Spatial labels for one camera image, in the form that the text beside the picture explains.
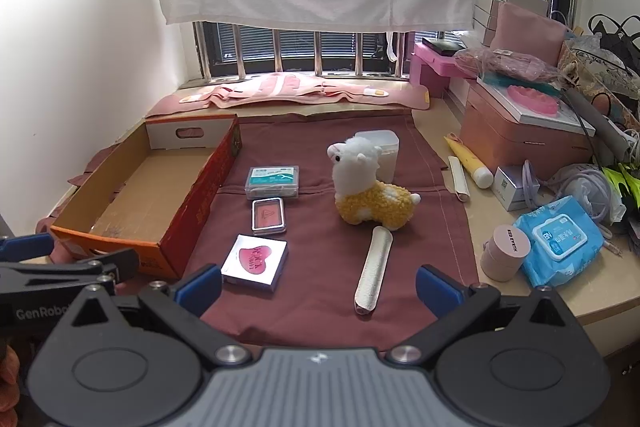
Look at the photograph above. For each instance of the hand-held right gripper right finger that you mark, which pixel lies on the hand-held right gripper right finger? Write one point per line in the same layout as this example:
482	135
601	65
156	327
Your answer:
435	294

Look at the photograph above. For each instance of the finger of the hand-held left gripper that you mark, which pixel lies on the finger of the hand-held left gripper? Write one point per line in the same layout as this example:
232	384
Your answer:
25	247
120	264

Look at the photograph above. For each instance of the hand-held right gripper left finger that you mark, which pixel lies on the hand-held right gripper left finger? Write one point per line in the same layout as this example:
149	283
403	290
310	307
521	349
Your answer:
200	287

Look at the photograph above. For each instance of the silver box with pink heart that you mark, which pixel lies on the silver box with pink heart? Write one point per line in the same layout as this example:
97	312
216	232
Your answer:
255	259

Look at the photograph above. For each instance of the cardboard box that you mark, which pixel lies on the cardboard box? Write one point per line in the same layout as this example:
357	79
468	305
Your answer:
145	187

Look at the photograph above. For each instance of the silver-framed red compact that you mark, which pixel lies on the silver-framed red compact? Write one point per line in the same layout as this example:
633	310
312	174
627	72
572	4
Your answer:
268	214

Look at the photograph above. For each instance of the white and yellow alpaca plush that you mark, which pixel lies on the white and yellow alpaca plush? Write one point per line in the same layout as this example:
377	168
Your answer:
370	202

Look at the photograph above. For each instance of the clear dental floss box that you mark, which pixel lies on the clear dental floss box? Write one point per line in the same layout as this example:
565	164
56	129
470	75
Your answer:
272	182

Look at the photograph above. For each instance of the clear plastic container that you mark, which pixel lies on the clear plastic container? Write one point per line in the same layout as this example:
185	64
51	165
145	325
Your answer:
387	152

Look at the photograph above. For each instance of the pink round jar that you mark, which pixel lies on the pink round jar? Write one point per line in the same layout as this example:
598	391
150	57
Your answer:
502	257

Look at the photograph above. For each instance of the maroon cloth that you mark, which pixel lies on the maroon cloth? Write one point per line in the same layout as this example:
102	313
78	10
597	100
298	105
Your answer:
310	257

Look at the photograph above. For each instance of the white stick package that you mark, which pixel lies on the white stick package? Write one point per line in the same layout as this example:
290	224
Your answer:
459	179

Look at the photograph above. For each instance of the small silver box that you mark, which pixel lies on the small silver box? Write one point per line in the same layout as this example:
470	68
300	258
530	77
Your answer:
510	187

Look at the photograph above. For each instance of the blue wet wipes pack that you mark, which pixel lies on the blue wet wipes pack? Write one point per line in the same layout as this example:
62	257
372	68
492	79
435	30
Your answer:
555	237

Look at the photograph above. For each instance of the yellow tube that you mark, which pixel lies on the yellow tube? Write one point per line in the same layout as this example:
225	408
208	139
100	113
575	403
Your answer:
467	162

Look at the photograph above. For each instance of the pink storage box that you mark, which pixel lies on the pink storage box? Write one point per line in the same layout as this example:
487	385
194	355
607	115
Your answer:
500	132

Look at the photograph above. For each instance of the pink mat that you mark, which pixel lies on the pink mat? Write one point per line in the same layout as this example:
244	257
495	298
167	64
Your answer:
405	99

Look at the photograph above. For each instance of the white box lid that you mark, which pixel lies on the white box lid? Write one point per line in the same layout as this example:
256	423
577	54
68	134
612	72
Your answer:
500	99

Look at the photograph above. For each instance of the pink striped garment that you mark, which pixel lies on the pink striped garment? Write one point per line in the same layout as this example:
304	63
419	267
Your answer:
290	89

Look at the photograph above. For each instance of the neon yellow fabric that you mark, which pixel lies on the neon yellow fabric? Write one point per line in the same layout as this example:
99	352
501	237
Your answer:
622	184

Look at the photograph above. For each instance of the pink box stand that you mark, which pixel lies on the pink box stand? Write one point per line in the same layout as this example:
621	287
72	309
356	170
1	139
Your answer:
435	67

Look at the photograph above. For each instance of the grey foam tube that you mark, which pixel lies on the grey foam tube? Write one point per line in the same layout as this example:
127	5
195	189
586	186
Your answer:
595	127

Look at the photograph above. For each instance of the plastic bag of pink clothing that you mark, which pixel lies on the plastic bag of pink clothing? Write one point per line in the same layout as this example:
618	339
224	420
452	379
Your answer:
505	64

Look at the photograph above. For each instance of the flat black box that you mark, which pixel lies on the flat black box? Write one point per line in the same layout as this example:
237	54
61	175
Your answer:
442	47

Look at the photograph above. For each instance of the patterned tote bag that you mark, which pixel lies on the patterned tote bag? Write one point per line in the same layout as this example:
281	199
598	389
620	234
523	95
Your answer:
600	77

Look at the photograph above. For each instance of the stack of white boxes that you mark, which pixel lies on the stack of white boxes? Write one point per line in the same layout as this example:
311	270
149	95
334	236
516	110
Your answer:
482	17

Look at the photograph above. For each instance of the black handbag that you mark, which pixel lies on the black handbag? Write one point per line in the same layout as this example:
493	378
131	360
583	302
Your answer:
620	42

